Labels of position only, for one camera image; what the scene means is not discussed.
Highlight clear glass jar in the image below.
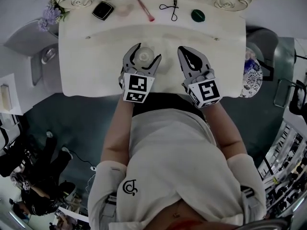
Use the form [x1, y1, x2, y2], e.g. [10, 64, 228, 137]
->
[132, 46, 155, 67]

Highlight white shelf unit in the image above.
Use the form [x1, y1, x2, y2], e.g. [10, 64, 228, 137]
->
[0, 73, 24, 116]

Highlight grey armchair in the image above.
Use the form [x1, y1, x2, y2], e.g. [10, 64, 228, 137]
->
[246, 27, 298, 81]

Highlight black eyelash curler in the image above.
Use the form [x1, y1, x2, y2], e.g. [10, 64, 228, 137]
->
[159, 0, 180, 22]

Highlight person's white shirt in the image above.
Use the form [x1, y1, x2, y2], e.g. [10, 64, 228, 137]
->
[87, 108, 267, 230]

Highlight white plastic chair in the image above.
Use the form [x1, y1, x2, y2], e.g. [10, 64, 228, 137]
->
[3, 19, 60, 93]

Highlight black square compact case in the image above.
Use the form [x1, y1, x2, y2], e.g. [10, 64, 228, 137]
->
[92, 0, 115, 21]

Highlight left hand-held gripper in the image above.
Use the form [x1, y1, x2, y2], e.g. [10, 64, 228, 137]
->
[118, 42, 163, 104]

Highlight white ornate vanity tabletop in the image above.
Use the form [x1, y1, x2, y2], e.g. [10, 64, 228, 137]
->
[58, 0, 247, 98]

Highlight person's left forearm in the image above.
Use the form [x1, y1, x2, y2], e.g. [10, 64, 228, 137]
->
[100, 96, 135, 165]

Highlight person's right forearm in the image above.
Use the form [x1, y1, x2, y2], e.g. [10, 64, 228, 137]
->
[210, 101, 248, 158]

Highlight green round container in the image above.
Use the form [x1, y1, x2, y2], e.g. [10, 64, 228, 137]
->
[190, 9, 206, 23]

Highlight pink makeup brush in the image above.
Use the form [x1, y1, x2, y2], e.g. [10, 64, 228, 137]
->
[136, 0, 155, 23]

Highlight white floor cable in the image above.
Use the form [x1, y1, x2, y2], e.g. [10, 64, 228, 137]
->
[85, 165, 98, 197]

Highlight shelf rack with dark bags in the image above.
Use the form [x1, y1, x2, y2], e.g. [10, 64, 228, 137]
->
[258, 118, 307, 217]

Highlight purple artificial flowers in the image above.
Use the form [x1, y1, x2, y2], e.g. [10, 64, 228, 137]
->
[37, 0, 70, 33]

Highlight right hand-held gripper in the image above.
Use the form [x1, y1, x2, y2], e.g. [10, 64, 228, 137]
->
[177, 46, 221, 109]

